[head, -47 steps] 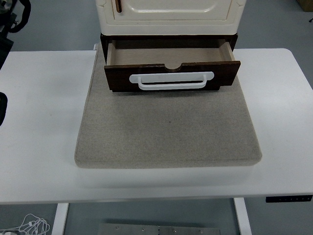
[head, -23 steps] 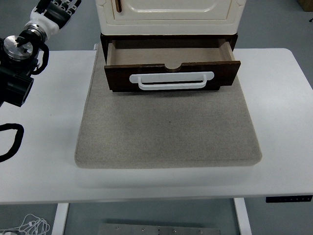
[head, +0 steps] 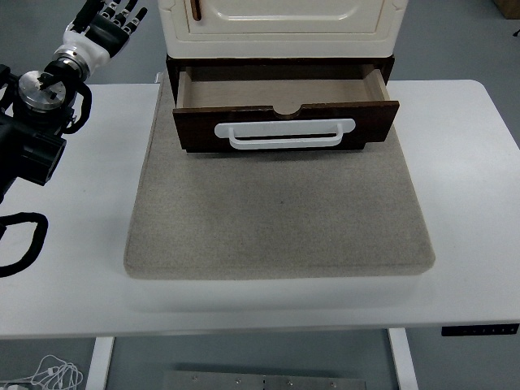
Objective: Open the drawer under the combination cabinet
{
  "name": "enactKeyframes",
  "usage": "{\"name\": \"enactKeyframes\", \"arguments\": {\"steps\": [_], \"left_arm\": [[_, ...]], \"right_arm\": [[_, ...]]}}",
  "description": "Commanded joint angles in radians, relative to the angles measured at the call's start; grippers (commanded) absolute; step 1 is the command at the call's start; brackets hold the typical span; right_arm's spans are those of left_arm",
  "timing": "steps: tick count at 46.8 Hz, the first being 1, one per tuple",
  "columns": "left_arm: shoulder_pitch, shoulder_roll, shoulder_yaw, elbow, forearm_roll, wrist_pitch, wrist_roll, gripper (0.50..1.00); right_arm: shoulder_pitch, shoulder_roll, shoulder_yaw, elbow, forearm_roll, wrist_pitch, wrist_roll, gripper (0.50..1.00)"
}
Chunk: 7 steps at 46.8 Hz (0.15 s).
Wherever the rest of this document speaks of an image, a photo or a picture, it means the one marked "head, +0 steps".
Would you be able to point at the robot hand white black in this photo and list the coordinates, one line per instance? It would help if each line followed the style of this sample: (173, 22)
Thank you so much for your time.
(87, 46)

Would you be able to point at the dark wooden drawer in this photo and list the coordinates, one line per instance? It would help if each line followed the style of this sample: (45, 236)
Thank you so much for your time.
(195, 130)

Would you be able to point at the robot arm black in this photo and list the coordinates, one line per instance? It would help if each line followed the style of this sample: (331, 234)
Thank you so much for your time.
(32, 142)

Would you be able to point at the dark wooden drawer housing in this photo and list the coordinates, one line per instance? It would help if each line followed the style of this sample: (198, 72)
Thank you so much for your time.
(172, 77)

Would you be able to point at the grey felt mat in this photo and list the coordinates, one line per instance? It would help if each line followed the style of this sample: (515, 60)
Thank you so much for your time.
(276, 219)

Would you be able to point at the white table leg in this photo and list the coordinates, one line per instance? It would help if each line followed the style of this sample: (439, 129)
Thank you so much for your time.
(404, 361)
(99, 361)

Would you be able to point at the cardboard box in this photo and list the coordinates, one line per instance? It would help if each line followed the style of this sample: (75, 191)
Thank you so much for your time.
(510, 7)

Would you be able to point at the black table control panel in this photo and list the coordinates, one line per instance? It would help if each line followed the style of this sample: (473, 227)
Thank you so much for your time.
(479, 330)

